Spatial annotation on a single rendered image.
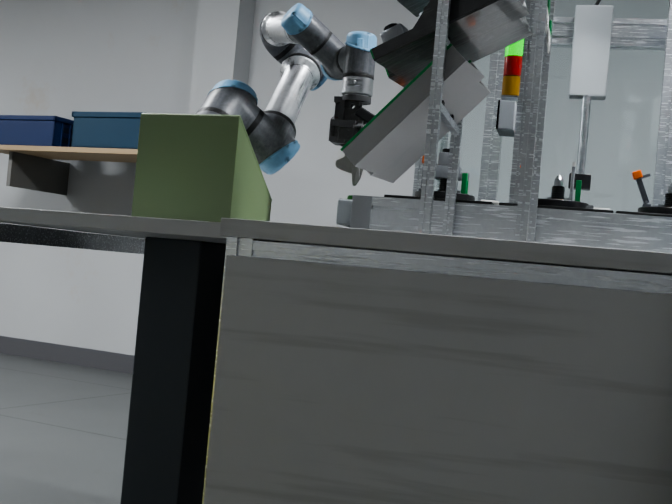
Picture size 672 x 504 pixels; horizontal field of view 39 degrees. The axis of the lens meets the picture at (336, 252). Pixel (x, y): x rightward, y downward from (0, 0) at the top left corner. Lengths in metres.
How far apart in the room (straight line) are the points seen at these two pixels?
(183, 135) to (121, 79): 4.42
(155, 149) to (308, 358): 0.92
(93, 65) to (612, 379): 5.71
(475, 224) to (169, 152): 0.73
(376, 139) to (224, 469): 0.66
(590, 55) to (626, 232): 1.32
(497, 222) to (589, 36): 1.36
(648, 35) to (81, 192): 4.36
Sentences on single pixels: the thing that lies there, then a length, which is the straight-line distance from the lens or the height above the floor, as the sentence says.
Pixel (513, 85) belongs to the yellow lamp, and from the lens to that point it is 2.44.
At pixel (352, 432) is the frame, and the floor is 0.54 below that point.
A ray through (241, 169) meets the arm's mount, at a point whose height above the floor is 1.00.
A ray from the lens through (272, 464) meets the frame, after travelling 1.57.
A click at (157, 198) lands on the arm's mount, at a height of 0.92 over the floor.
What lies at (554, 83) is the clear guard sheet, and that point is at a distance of 3.63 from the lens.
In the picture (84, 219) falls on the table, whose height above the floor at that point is 0.85.
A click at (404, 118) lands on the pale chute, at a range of 1.78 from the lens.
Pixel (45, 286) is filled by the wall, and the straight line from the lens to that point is 6.90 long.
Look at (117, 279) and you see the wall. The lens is 6.50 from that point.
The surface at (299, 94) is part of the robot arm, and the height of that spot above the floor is 1.25.
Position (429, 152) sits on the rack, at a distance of 1.72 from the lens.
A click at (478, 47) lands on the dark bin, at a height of 1.26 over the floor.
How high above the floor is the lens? 0.79
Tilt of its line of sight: 1 degrees up
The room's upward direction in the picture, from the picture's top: 5 degrees clockwise
